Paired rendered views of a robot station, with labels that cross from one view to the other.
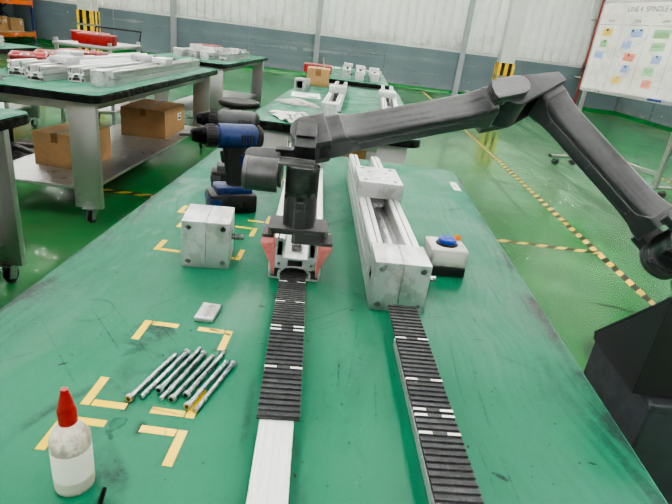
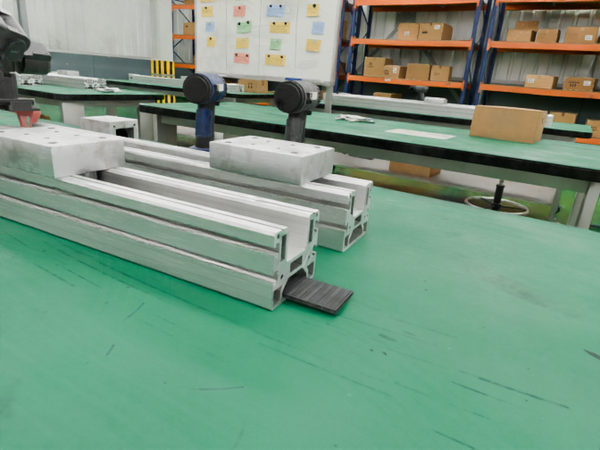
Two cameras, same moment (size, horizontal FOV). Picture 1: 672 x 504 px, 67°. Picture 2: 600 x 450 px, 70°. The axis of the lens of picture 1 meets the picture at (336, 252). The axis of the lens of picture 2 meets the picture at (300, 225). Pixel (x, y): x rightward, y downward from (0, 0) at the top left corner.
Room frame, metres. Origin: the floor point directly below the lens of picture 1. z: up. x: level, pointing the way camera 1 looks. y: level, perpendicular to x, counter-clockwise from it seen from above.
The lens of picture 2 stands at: (1.91, -0.42, 1.01)
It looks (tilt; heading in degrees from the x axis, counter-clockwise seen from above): 19 degrees down; 121
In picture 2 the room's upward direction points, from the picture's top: 4 degrees clockwise
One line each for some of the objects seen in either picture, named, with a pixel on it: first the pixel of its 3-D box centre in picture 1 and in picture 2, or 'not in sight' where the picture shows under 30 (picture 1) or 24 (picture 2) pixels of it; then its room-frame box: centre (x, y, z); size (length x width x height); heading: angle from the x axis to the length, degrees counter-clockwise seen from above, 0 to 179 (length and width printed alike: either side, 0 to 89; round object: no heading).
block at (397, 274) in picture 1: (403, 277); not in sight; (0.85, -0.13, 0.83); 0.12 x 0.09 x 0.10; 94
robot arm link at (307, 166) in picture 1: (298, 178); (1, 60); (0.83, 0.08, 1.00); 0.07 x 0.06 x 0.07; 92
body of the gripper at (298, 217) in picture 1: (299, 213); (3, 89); (0.83, 0.07, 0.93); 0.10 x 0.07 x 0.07; 95
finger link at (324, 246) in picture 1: (310, 252); not in sight; (0.83, 0.05, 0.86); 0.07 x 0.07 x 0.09; 5
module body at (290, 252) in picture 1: (302, 197); (155, 171); (1.28, 0.11, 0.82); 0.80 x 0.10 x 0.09; 4
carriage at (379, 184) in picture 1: (376, 187); (54, 158); (1.29, -0.08, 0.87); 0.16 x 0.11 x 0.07; 4
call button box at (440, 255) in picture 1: (440, 255); not in sight; (1.02, -0.23, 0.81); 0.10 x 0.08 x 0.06; 94
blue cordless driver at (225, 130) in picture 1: (220, 167); (210, 125); (1.22, 0.31, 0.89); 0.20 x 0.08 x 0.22; 116
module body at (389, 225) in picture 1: (373, 204); (58, 191); (1.29, -0.08, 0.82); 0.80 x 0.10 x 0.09; 4
